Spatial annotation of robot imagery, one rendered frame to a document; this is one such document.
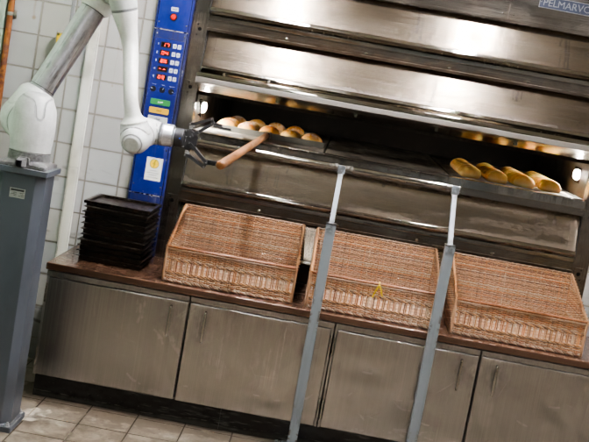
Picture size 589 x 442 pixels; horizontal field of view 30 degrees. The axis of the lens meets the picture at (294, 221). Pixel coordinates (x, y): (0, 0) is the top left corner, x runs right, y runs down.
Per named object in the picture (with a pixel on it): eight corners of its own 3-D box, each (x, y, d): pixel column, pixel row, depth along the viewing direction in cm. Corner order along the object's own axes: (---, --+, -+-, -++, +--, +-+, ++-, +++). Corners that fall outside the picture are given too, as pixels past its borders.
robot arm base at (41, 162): (-7, 164, 398) (-5, 148, 398) (10, 160, 420) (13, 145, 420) (42, 173, 398) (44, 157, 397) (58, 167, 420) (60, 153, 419)
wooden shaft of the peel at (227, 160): (223, 170, 352) (225, 161, 351) (215, 168, 352) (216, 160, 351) (268, 139, 521) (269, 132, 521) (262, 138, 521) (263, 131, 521)
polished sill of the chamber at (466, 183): (190, 138, 502) (192, 129, 501) (581, 208, 496) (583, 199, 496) (188, 138, 496) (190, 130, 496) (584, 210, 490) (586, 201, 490)
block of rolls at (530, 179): (448, 166, 566) (450, 155, 565) (540, 182, 564) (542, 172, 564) (459, 175, 506) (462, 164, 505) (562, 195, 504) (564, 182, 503)
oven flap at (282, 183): (182, 186, 498) (191, 144, 502) (573, 257, 493) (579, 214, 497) (181, 184, 494) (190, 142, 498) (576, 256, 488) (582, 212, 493)
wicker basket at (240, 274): (174, 261, 501) (184, 202, 497) (296, 282, 500) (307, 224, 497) (158, 281, 452) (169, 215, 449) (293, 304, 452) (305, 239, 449)
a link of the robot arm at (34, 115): (12, 151, 400) (21, 91, 397) (3, 144, 416) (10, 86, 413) (56, 156, 407) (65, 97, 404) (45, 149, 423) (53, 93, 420)
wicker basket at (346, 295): (305, 285, 499) (315, 225, 495) (427, 307, 498) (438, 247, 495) (301, 307, 451) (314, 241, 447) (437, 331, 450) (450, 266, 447)
